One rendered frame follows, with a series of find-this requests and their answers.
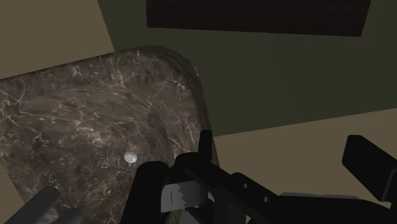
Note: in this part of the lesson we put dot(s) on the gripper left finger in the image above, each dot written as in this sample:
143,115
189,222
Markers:
223,183

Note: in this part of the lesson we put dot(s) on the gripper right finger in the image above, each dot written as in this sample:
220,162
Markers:
369,166

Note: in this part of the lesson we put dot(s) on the black bottle with grey label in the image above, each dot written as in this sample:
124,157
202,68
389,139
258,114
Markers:
145,192

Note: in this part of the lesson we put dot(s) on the brown marble sink basin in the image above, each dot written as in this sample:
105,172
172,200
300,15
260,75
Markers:
86,118

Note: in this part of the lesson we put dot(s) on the grey metal faucet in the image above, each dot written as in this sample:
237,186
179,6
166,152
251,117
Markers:
38,203

